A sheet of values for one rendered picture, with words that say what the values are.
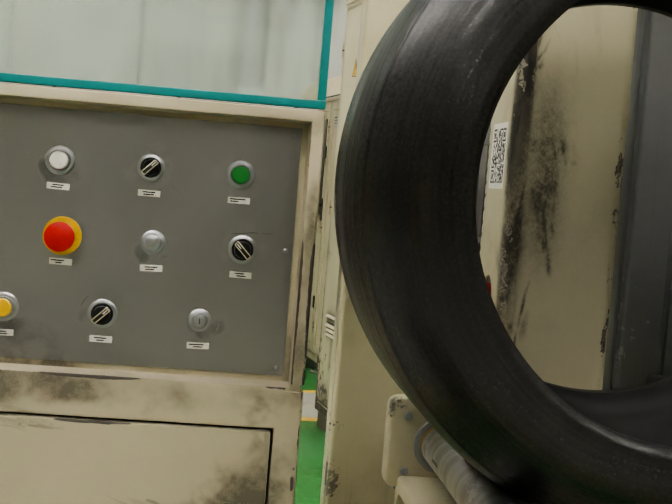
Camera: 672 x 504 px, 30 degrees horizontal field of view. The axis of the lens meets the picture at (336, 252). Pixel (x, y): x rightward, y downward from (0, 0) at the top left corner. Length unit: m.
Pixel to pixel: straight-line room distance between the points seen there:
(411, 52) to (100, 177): 0.77
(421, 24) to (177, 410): 0.80
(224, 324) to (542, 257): 0.50
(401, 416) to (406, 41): 0.49
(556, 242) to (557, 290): 0.05
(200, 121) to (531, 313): 0.55
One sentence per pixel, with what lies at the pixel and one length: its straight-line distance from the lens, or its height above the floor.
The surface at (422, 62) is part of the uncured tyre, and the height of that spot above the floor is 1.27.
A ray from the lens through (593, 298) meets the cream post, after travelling 1.42.
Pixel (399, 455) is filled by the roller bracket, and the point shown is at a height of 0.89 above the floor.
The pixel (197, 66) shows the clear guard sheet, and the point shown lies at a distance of 1.68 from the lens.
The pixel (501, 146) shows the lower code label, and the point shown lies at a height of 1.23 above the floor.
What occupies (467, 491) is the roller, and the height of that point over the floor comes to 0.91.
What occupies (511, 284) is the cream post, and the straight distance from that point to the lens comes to 1.39.
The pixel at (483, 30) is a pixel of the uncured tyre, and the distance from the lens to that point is 1.00.
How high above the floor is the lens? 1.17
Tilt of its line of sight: 3 degrees down
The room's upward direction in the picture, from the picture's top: 5 degrees clockwise
